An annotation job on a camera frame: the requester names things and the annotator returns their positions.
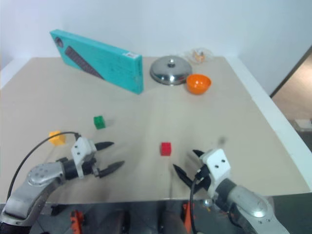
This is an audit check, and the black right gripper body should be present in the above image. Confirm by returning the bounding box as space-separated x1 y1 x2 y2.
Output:
194 165 212 193

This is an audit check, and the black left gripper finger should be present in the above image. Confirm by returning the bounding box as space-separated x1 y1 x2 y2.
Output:
94 141 115 151
98 160 126 178

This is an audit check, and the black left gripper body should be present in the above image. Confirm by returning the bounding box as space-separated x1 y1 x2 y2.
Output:
82 155 102 178

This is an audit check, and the green cube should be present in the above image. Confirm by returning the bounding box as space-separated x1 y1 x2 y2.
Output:
93 115 107 130

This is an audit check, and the red cube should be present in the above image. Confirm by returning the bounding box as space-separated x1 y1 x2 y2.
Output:
159 141 173 156

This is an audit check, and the orange clamp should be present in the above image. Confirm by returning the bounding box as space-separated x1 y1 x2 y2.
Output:
182 203 196 233
70 210 85 234

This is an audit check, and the yellow cube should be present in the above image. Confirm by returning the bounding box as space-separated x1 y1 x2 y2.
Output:
48 130 67 147

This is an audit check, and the beige table cover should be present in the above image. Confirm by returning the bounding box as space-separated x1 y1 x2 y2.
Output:
0 56 311 204

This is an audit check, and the orange plastic bowl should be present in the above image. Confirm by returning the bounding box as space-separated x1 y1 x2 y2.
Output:
186 73 213 95

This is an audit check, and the stainless steel pot lid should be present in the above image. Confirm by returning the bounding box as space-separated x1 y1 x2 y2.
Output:
149 55 194 86

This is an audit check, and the teal keyboard box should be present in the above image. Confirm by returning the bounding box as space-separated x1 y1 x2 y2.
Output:
49 29 145 96

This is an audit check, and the clear plastic bag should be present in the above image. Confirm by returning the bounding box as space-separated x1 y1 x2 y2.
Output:
183 47 215 65

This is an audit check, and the white box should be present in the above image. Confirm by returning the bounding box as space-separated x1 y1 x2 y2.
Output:
294 117 312 131

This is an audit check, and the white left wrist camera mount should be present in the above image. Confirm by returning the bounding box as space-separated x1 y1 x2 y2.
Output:
71 136 97 179

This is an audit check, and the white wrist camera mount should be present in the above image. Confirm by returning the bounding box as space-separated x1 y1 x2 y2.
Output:
199 148 232 196
71 136 97 179

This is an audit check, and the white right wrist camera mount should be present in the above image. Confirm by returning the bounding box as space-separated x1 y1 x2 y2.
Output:
199 148 232 196

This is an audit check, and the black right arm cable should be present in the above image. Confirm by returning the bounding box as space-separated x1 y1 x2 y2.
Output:
188 168 204 234

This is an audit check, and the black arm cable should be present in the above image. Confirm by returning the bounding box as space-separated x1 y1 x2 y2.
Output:
6 132 81 199
188 168 204 234

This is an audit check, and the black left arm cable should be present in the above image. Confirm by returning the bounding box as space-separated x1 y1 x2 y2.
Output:
6 132 81 199

